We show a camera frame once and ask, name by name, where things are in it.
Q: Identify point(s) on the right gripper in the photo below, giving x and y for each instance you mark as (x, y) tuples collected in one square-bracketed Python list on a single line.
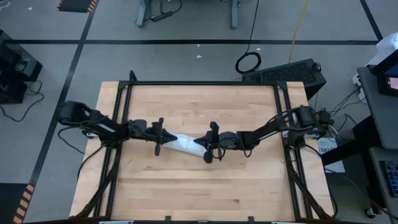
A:
[(227, 140)]

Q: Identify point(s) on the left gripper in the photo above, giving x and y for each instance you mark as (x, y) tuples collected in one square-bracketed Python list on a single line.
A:
[(140, 129)]

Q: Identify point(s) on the white checked towel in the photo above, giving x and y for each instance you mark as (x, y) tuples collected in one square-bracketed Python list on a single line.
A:
[(186, 144)]

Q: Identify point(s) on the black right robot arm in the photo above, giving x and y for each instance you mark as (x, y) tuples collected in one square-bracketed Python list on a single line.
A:
[(264, 132)]

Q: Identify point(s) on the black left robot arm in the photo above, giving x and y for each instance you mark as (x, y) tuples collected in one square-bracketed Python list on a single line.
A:
[(105, 127)]

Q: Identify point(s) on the black computer tower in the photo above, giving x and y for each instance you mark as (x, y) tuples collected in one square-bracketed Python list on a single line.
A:
[(286, 73)]

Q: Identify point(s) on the black power strip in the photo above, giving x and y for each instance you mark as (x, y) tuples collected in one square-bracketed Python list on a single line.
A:
[(161, 16)]

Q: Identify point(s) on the black power adapter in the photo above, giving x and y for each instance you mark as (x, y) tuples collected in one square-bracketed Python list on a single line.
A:
[(324, 116)]

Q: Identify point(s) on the white paper label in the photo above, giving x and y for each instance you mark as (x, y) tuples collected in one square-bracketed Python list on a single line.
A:
[(328, 147)]

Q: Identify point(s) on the grey desk leg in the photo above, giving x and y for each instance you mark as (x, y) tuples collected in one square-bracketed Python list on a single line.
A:
[(234, 15), (142, 14)]

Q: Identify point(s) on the hazard-striped black mat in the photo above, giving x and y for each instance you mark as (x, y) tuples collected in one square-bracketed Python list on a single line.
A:
[(74, 5), (9, 202)]

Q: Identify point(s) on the white power strip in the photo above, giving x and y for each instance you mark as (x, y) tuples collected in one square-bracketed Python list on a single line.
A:
[(357, 81)]

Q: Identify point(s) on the black equipment cart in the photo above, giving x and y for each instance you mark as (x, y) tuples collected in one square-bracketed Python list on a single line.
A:
[(15, 65)]

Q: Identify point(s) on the grey keyboard table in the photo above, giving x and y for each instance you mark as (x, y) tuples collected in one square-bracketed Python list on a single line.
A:
[(377, 174)]

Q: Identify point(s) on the grey side table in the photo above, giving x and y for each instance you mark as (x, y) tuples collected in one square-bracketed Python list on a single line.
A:
[(382, 118)]

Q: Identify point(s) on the black caster wheel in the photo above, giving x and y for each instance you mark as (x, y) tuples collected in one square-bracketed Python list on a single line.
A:
[(370, 213)]

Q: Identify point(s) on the black keyboard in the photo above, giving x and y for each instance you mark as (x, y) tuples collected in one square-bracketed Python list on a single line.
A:
[(392, 177)]

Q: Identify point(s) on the black monitor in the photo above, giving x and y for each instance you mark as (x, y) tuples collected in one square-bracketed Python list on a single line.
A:
[(388, 74)]

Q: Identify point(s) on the white bulky object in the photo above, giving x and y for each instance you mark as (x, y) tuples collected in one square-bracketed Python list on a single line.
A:
[(387, 46)]

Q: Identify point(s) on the black aluminium table frame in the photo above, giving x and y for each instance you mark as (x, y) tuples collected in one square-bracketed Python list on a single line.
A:
[(202, 83)]

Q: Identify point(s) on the grey metal base plate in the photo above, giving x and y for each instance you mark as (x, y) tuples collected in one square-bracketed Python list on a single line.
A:
[(284, 134)]

